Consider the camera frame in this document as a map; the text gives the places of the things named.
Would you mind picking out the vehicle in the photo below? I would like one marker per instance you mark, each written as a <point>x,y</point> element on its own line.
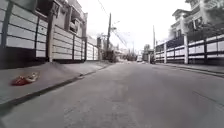
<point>139,58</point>

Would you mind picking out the dark utility pole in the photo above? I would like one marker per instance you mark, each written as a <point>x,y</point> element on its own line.
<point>108,33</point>

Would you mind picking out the grey concrete road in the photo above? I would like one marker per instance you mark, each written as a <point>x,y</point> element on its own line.
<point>126,96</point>

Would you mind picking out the thin pole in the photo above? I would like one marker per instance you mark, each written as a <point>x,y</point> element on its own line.
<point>154,40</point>

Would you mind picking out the grey building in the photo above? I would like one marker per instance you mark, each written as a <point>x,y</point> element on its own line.
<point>71,16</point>

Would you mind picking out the grey pavement with kerb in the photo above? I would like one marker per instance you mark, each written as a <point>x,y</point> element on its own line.
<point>50,75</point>

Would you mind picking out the dark and white fence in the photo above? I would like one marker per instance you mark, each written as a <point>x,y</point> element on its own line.
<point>200,48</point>

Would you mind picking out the grey raised pavement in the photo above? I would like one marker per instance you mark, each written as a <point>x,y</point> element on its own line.
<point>203,68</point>

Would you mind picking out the red object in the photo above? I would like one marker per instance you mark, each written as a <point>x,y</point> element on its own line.
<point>21,80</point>

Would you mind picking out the white panelled fence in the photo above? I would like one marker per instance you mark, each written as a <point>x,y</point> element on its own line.
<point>23,33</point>

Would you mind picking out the pale building with balcony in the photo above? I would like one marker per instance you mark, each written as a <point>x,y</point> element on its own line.
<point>196,16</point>

